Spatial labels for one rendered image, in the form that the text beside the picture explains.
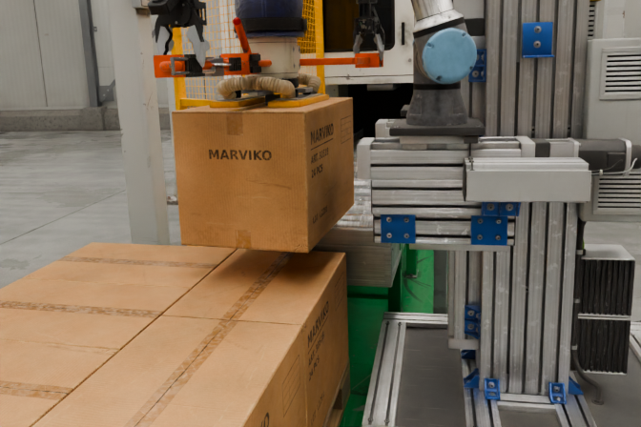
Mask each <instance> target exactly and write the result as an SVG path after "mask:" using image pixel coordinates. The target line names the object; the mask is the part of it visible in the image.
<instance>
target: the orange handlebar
mask: <svg viewBox="0 0 641 427"><path fill-rule="evenodd" d="M369 63H370V57H342V58H307V59H300V65H301V66H320V65H357V64H369ZM259 65H260V66H261V67H270V66H271V65H272V61H271V60H260V61H259ZM159 67H160V69H161V70H162V71H172V69H171V61H164V62H161V63H160V64H159ZM182 67H183V66H182V64H181V62H179V61H175V68H176V71H181V69H182ZM211 68H212V63H211V62H210V61H205V64H204V67H203V68H202V69H203V70H209V69H211Z"/></svg>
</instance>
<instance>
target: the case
mask: <svg viewBox="0 0 641 427"><path fill-rule="evenodd" d="M172 121H173V134H174V147H175V161H176V185H177V199H178V211H179V225H180V238H181V245H190V246H204V247H220V248H235V249H250V250H264V251H280V252H295V253H309V252H310V251H311V250H312V249H313V248H314V247H315V246H316V245H317V244H318V243H319V241H320V240H321V239H322V238H323V237H324V236H325V235H326V234H327V233H328V232H329V231H330V230H331V229H332V228H333V227H334V225H335V224H336V223H337V222H338V221H339V220H340V219H341V218H342V217H343V216H344V215H345V214H346V213H347V212H348V211H349V210H350V208H351V207H352V206H353V205H354V142H353V97H329V100H325V101H321V102H318V103H315V104H311V105H307V106H303V107H299V108H269V107H268V104H266V103H265V102H264V103H259V104H255V105H250V106H245V107H240V108H210V105H208V106H202V107H196V108H191V109H185V110H179V111H173V112H172Z"/></svg>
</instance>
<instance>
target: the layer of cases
mask: <svg viewBox="0 0 641 427"><path fill-rule="evenodd" d="M348 358H349V355H348V319H347V282H346V253H338V252H314V251H310V252H309V253H295V252H280V251H264V250H250V249H235V248H219V247H194V246H170V245H146V244H122V243H98V242H92V243H90V244H89V245H87V246H85V247H83V248H81V249H79V250H77V251H75V252H73V253H71V254H68V255H66V256H64V257H62V258H60V259H58V260H56V261H54V262H53V263H51V264H49V265H47V266H45V267H43V268H41V269H39V270H37V271H35V272H33V273H31V274H28V275H26V276H24V277H22V279H18V280H16V281H14V282H12V283H11V284H9V285H8V286H6V287H4V288H2V289H0V427H322V425H323V423H324V420H325V418H326V415H327V412H328V410H329V407H330V405H331V402H332V399H333V397H334V394H335V392H336V390H337V387H338V385H339V382H340V379H341V375H342V373H343V370H344V367H345V365H346V362H347V359H348Z"/></svg>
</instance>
